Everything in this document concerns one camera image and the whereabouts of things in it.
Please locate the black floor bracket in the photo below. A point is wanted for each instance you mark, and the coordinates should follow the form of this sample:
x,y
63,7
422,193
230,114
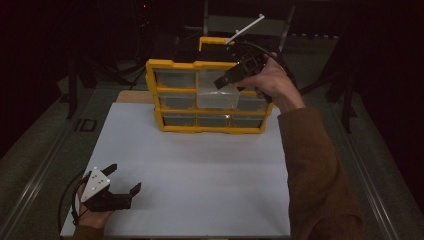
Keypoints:
x,y
86,125

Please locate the black stand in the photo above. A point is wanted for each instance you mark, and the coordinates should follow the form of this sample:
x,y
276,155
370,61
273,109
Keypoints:
x,y
71,86
346,100

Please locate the grey metal stand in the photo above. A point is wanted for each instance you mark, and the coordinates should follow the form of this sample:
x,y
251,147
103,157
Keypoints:
x,y
246,25

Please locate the person's left hand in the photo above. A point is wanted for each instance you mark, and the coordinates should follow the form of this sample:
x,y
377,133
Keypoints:
x,y
93,218

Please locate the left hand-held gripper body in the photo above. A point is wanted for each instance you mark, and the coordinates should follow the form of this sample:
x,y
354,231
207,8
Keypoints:
x,y
100,196

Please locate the person's right hand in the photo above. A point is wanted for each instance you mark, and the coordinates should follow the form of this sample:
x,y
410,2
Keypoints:
x,y
276,86

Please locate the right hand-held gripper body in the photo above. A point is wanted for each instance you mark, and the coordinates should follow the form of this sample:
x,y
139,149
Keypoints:
x,y
250,63

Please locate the aluminium floor rail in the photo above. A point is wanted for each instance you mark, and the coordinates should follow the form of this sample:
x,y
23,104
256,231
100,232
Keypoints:
x,y
373,186
36,176

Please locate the set of small clear drawers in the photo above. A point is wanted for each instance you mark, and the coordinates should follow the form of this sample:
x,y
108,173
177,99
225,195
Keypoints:
x,y
175,100

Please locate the yellow drawer organizer cabinet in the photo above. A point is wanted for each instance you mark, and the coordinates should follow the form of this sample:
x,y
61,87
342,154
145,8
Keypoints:
x,y
151,80

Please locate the clear plastic drawer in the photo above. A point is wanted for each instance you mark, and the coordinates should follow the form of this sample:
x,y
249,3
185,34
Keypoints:
x,y
216,98

